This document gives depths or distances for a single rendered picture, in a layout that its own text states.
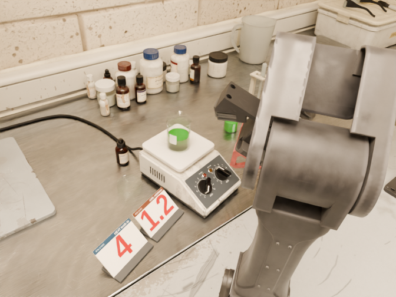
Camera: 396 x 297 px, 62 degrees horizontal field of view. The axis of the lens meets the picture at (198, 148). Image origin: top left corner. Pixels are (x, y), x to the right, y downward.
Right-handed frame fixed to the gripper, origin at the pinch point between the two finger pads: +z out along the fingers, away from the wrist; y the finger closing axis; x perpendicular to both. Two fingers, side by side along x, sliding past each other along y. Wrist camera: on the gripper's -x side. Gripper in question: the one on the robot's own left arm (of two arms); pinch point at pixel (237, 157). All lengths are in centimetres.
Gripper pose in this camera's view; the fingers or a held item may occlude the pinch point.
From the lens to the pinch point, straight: 67.0
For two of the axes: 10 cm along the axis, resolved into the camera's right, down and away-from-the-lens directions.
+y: -3.1, 7.5, -5.8
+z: -4.2, 4.4, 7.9
